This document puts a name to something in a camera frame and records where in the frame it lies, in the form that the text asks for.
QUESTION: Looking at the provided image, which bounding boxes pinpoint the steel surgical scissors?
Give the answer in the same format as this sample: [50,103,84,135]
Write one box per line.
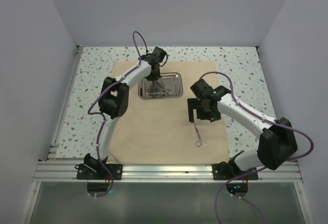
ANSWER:
[193,122,207,147]

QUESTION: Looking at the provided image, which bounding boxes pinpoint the beige cloth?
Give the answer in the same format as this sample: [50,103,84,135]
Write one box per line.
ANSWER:
[108,61,229,165]

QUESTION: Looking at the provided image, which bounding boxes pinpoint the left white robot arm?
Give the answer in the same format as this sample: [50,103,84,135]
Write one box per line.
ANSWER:
[85,47,168,179]

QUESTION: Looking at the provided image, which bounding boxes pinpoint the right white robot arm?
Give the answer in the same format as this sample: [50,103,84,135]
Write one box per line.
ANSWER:
[187,79,298,179]

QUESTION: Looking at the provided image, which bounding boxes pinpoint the steel instrument tray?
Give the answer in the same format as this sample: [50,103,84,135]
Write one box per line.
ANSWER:
[138,72,183,99]

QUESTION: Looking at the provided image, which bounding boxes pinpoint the steel scissors in tray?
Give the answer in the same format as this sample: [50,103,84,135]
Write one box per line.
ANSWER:
[158,79,176,98]

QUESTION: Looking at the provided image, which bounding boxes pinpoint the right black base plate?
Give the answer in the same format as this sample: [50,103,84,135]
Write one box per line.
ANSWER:
[212,161,259,180]

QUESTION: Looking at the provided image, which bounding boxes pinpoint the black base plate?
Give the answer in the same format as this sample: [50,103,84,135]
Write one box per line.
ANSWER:
[74,164,123,180]
[212,161,259,180]

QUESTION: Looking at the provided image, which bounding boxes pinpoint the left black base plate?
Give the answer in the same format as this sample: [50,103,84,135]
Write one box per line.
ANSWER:
[74,164,123,180]

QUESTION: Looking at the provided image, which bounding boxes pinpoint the aluminium rail frame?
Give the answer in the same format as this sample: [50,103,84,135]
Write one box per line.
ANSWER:
[21,46,314,223]

